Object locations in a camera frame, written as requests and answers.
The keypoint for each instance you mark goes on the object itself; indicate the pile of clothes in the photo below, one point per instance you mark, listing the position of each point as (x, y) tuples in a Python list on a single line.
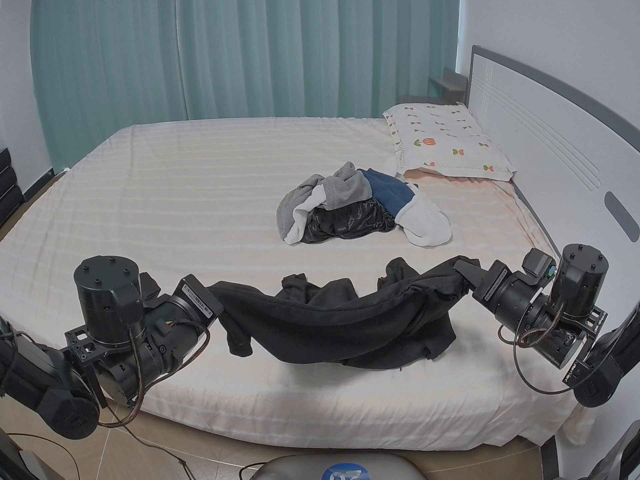
[(345, 218)]

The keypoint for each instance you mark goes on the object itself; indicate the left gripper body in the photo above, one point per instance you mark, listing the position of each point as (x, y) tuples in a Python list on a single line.
[(185, 318)]

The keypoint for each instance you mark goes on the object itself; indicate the black chest of drawers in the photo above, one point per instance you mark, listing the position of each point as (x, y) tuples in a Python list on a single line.
[(10, 188)]

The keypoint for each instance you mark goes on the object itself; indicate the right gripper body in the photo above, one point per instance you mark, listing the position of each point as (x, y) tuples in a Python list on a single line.
[(510, 303)]

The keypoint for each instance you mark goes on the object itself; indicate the blue-green curtain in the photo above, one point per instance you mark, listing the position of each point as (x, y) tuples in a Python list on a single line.
[(320, 43), (110, 58)]

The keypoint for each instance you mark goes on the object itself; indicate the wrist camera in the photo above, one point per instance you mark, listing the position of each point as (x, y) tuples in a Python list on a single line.
[(539, 264), (150, 286)]

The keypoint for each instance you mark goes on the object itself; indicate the black polo shirt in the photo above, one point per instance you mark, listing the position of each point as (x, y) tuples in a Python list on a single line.
[(325, 328)]

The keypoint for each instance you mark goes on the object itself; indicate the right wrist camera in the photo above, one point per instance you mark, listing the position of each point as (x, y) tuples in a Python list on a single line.
[(539, 264)]

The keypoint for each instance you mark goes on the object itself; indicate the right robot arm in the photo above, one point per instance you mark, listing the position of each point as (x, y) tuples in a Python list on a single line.
[(582, 278)]

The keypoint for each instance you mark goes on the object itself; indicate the white printed pillow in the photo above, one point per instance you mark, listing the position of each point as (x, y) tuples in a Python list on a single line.
[(445, 138)]

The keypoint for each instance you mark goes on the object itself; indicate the grey bedside table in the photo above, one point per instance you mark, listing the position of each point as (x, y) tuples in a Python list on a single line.
[(450, 85)]

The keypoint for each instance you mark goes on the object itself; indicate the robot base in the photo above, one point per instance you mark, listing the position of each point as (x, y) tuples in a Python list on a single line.
[(310, 468)]

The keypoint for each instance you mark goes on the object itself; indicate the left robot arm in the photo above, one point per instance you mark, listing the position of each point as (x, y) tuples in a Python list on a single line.
[(50, 388)]

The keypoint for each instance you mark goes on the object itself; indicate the bed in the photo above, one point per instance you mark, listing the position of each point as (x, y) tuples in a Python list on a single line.
[(175, 193)]

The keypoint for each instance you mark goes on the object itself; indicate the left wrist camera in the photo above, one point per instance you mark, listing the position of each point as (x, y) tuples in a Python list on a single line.
[(150, 286)]

